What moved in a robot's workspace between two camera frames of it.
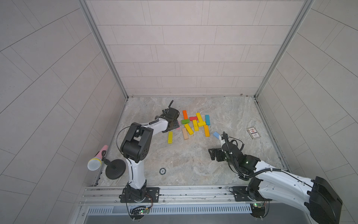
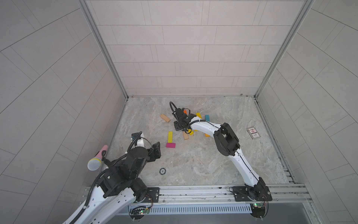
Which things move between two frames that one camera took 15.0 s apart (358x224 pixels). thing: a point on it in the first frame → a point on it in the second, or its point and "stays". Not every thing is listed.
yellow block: x=170 y=137 stays
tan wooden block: x=185 y=133 stays
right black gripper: x=217 y=151 → x=176 y=124
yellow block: x=189 y=129 stays
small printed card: x=253 y=132 stays
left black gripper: x=175 y=124 → x=153 y=157
